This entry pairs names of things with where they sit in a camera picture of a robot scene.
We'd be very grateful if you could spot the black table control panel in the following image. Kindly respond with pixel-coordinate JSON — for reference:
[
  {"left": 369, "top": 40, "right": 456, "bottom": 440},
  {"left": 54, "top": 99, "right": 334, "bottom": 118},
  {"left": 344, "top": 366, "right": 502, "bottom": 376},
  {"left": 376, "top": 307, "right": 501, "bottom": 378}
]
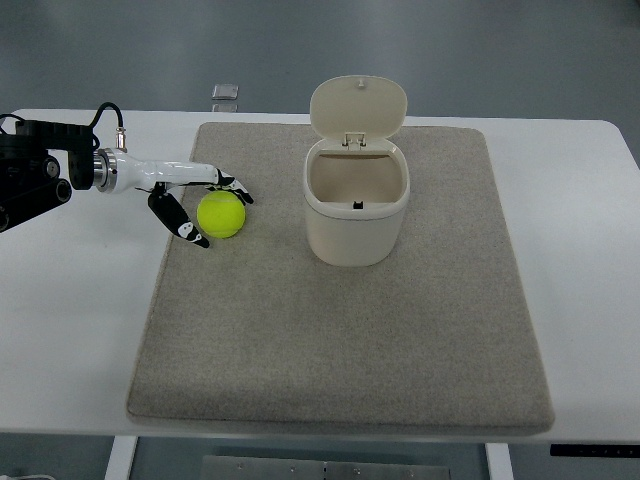
[{"left": 549, "top": 444, "right": 640, "bottom": 459}]

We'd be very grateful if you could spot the beige bin with open lid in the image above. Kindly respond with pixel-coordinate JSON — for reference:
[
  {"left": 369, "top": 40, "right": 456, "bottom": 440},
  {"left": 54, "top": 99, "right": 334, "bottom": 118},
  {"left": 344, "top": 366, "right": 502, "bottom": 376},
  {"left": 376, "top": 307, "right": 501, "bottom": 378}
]
[{"left": 303, "top": 75, "right": 410, "bottom": 267}]

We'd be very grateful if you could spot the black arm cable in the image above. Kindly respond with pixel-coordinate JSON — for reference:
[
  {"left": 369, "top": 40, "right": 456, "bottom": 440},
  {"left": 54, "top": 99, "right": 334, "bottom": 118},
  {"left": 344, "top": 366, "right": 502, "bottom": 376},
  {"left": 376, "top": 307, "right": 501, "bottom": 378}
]
[{"left": 0, "top": 102, "right": 130, "bottom": 151}]

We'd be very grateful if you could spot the white table leg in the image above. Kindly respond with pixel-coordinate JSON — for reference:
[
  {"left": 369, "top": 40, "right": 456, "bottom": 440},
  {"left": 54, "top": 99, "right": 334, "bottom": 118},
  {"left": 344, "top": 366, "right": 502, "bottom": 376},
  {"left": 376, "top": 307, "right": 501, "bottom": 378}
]
[
  {"left": 104, "top": 436, "right": 138, "bottom": 480},
  {"left": 485, "top": 443, "right": 515, "bottom": 480}
]

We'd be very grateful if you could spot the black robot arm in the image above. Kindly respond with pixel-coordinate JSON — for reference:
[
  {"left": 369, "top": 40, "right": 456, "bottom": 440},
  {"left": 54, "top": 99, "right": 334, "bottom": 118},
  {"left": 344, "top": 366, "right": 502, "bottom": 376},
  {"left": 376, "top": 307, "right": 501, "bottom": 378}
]
[{"left": 1, "top": 114, "right": 97, "bottom": 231}]

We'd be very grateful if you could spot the white right table leg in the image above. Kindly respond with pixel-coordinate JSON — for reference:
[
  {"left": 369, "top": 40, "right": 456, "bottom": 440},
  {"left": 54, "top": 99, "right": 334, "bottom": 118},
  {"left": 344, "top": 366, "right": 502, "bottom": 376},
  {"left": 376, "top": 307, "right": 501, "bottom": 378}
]
[{"left": 485, "top": 443, "right": 515, "bottom": 480}]

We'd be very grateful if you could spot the white left table leg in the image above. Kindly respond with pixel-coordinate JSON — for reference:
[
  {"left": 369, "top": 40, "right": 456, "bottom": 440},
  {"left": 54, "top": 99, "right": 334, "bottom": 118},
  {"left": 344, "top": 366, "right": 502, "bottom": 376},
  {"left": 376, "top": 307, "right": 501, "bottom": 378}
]
[{"left": 104, "top": 436, "right": 138, "bottom": 480}]

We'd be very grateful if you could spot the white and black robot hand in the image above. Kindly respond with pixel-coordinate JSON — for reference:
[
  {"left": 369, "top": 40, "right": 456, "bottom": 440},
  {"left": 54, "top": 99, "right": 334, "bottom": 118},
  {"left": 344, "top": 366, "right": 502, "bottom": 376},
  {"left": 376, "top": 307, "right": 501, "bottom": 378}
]
[{"left": 93, "top": 148, "right": 254, "bottom": 248}]

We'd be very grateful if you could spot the grey felt mat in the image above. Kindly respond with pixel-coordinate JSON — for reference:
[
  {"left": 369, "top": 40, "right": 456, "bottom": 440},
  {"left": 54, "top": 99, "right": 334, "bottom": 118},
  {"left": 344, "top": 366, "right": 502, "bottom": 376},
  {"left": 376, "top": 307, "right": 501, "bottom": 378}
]
[{"left": 127, "top": 123, "right": 554, "bottom": 435}]

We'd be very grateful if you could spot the small clear floor plate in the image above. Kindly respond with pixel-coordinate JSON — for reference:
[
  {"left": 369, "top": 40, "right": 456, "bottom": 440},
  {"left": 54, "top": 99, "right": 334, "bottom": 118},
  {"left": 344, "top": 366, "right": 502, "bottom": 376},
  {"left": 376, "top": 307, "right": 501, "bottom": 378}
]
[{"left": 212, "top": 84, "right": 239, "bottom": 100}]

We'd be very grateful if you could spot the yellow tennis ball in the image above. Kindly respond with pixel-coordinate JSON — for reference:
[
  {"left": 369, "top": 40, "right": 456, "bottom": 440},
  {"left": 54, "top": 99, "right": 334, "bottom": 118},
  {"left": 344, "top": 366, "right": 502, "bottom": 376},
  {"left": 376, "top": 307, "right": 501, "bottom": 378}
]
[{"left": 196, "top": 191, "right": 246, "bottom": 239}]

